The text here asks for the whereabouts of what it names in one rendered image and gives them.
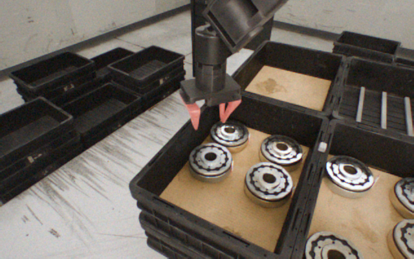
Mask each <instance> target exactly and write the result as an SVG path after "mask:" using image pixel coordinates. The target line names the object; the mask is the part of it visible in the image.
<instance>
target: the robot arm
mask: <svg viewBox="0 0 414 259"><path fill-rule="evenodd" d="M287 1H288V0H207V1H206V4H207V7H206V8H205V10H204V11H203V12H202V14H203V16H204V17H205V18H206V20H207V21H208V22H209V23H208V24H207V25H204V26H201V27H198V28H196V29H195V59H196V60H195V78H194V79H189V80H183V81H181V82H180V88H181V90H180V91H179V93H180V97H181V99H182V101H183V102H184V105H185V106H186V109H187V110H188V111H189V113H190V117H191V120H192V122H193V126H194V128H195V129H196V130H197V126H198V122H199V114H200V109H199V107H198V106H197V103H196V102H197V101H200V100H204V102H205V104H206V105H207V106H209V107H211V106H216V105H219V112H220V119H221V121H222V122H223V123H224V122H225V121H226V119H227V118H228V116H229V115H230V113H231V112H233V111H234V109H235V108H236V107H237V106H238V105H239V104H240V103H241V95H240V93H241V86H240V85H239V84H238V83H237V82H236V81H235V80H234V79H233V78H232V77H231V76H230V75H229V74H228V73H227V72H226V65H227V56H228V52H232V54H234V53H235V52H237V51H238V50H240V49H242V48H243V47H244V46H245V45H246V44H247V43H248V42H249V41H250V40H251V39H253V38H255V37H256V36H257V35H258V34H259V33H260V32H261V31H262V30H263V27H262V25H264V24H265V23H266V22H267V21H268V20H269V19H270V18H271V17H272V16H274V14H275V13H276V12H277V11H278V10H279V9H280V8H281V7H282V6H284V5H285V4H286V3H287ZM225 103H228V107H227V108H226V111H225V112H224V107H225Z"/></svg>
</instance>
